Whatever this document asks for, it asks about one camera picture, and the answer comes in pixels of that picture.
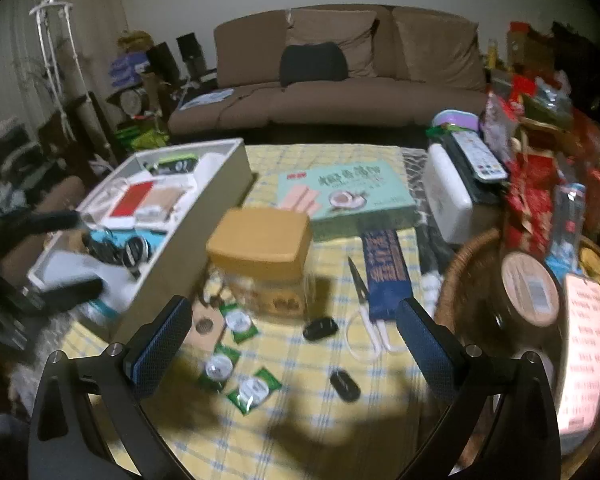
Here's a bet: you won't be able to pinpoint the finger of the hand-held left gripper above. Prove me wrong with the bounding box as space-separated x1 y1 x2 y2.
7 210 81 239
22 277 106 315

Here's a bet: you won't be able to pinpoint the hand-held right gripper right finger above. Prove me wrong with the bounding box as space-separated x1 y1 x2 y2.
395 297 563 480

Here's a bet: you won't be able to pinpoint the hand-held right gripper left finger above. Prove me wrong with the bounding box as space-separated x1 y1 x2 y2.
27 296 196 480

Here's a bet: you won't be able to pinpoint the green round sachet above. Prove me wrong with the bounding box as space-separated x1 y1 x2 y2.
197 344 242 392
219 302 258 345
227 367 283 416

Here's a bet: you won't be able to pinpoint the white handled scissors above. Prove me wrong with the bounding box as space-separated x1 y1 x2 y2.
346 256 406 361

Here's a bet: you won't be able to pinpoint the small black oval case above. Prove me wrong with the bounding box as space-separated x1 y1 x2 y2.
302 316 338 342
329 369 361 402

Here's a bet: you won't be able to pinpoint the large beige cardboard box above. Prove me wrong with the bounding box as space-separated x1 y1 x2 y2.
27 137 255 346

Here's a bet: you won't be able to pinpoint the clear jar with yellow lid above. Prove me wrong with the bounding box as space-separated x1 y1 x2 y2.
205 207 315 318

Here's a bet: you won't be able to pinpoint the green wafer box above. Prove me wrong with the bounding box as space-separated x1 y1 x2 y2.
271 161 417 242

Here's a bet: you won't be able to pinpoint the brown paper card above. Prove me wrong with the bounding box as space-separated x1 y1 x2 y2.
182 302 228 356

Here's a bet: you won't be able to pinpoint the wicker basket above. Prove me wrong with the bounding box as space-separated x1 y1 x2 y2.
432 227 600 461

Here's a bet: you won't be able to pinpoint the red booklet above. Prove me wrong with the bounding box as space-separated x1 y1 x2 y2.
107 182 156 221

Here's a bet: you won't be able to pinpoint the navy blue packet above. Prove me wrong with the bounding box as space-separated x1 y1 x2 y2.
361 229 412 321

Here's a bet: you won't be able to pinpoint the dark patterned cloth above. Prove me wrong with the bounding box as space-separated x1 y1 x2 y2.
400 147 451 281

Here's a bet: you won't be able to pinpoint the jar with brown lid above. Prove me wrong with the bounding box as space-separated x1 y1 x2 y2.
495 250 563 351

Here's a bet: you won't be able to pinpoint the yellow checked tablecloth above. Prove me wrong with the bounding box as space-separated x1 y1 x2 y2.
60 142 481 480

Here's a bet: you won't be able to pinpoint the black and green device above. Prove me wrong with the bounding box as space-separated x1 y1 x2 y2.
150 152 199 176

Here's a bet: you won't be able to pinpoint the pink labelled container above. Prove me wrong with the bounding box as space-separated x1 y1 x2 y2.
555 272 600 433

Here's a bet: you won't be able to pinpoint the white plastic box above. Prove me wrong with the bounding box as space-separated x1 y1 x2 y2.
422 142 476 245

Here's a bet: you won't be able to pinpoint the white hanging rack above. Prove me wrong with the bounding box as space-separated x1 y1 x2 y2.
30 0 88 141

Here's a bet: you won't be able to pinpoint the red snack bag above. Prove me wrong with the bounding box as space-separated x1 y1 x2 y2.
502 150 561 261

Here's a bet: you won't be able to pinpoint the clear water bottle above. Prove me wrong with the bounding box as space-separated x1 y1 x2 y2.
547 182 588 281

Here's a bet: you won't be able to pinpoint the black speaker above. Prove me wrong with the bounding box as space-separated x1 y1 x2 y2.
176 32 206 81
147 42 178 83

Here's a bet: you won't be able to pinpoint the white remote control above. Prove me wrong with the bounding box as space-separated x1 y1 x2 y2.
452 130 508 181

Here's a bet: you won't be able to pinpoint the purple lidded container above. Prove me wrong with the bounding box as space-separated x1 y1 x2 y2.
432 109 481 133

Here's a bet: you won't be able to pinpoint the brown sofa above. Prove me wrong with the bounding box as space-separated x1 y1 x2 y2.
167 4 491 136

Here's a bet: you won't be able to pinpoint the black cushion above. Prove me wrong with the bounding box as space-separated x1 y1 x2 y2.
280 44 348 87

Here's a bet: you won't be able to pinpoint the tan pillow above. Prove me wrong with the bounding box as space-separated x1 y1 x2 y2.
285 8 379 78
392 6 487 92

